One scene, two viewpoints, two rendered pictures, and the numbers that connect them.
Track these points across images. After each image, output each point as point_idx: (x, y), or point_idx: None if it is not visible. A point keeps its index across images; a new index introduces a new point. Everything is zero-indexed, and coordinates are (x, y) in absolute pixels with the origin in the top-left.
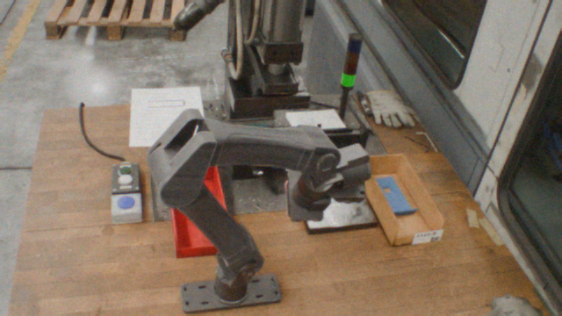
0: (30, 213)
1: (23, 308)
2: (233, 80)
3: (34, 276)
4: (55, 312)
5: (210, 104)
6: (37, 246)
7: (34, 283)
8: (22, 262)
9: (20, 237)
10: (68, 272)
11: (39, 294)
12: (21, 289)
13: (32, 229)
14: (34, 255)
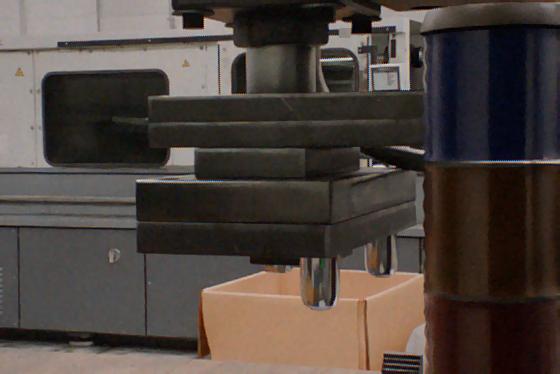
0: (367, 373)
1: (137, 361)
2: (384, 167)
3: (194, 368)
4: (95, 373)
5: None
6: (268, 372)
7: (178, 367)
8: (241, 364)
9: (306, 366)
10: None
11: (150, 368)
12: (179, 362)
13: (318, 372)
14: (245, 370)
